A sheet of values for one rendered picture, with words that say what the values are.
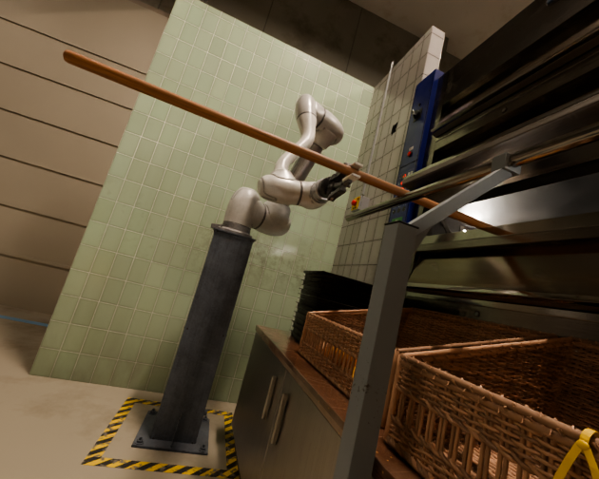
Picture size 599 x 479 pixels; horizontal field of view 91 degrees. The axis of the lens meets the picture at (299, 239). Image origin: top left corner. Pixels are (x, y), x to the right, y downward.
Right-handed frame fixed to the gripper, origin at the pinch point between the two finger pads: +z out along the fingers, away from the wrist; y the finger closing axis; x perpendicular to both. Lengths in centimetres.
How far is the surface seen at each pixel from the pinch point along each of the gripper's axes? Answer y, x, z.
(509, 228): 4, -53, 12
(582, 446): 47, -2, 62
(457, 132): -47, -54, -18
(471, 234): 4, -54, -2
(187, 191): -5, 58, -123
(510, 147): -18.6, -41.7, 18.2
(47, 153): -30, 210, -271
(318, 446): 71, 1, 18
